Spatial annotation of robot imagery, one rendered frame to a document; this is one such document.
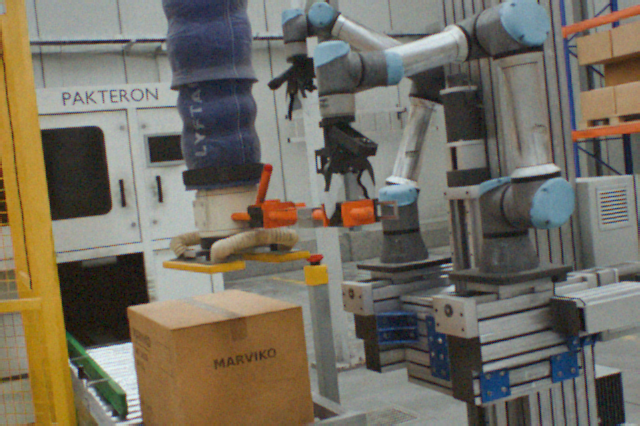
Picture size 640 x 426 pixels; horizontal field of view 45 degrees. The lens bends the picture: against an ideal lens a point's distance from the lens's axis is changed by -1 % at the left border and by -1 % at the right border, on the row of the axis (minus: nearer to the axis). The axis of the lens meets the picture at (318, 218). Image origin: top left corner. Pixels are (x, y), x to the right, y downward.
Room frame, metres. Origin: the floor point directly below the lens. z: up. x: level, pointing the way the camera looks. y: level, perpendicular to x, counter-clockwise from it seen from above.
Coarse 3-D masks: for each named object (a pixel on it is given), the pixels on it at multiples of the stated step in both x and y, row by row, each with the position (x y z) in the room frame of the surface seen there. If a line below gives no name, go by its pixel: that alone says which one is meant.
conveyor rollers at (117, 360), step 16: (96, 352) 4.03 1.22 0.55; (112, 352) 3.98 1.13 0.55; (128, 352) 3.93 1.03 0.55; (112, 368) 3.62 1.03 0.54; (128, 368) 3.56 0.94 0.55; (128, 384) 3.26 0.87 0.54; (96, 400) 3.06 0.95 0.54; (128, 400) 3.02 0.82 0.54; (112, 416) 2.82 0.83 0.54; (128, 416) 2.76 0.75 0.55
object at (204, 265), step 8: (184, 256) 2.19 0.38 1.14; (200, 256) 2.17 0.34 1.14; (208, 256) 2.01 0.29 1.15; (168, 264) 2.16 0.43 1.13; (176, 264) 2.10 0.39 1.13; (184, 264) 2.06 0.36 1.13; (192, 264) 2.02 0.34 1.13; (200, 264) 1.99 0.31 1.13; (208, 264) 1.95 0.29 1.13; (216, 264) 1.94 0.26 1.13; (224, 264) 1.94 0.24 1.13; (232, 264) 1.94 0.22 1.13; (240, 264) 1.95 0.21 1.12; (200, 272) 1.96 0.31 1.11; (208, 272) 1.92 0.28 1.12; (216, 272) 1.92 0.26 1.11; (224, 272) 1.94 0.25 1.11
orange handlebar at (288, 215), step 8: (288, 208) 1.82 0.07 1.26; (296, 208) 1.80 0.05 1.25; (360, 208) 1.57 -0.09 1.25; (368, 208) 1.57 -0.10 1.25; (232, 216) 2.04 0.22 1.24; (240, 216) 2.00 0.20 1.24; (248, 216) 1.96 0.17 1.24; (272, 216) 1.85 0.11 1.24; (280, 216) 1.81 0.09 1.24; (288, 216) 1.78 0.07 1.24; (296, 216) 1.75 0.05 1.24; (320, 216) 1.66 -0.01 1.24; (352, 216) 1.56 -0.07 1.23; (360, 216) 1.56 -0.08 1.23; (368, 216) 1.57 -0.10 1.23
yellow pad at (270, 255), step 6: (270, 246) 2.11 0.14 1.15; (276, 246) 2.11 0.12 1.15; (234, 252) 2.24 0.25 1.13; (240, 252) 2.22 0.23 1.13; (246, 252) 2.20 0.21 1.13; (252, 252) 2.17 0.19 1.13; (258, 252) 2.13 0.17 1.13; (264, 252) 2.10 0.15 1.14; (270, 252) 2.08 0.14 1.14; (276, 252) 2.05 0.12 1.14; (282, 252) 2.05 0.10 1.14; (288, 252) 2.05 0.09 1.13; (294, 252) 2.05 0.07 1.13; (300, 252) 2.05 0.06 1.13; (306, 252) 2.05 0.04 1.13; (246, 258) 2.17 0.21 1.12; (252, 258) 2.13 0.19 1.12; (258, 258) 2.10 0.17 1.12; (264, 258) 2.07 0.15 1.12; (270, 258) 2.04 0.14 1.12; (276, 258) 2.01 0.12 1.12; (282, 258) 2.02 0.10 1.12; (288, 258) 2.02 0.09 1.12; (294, 258) 2.03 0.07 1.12; (300, 258) 2.04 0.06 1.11
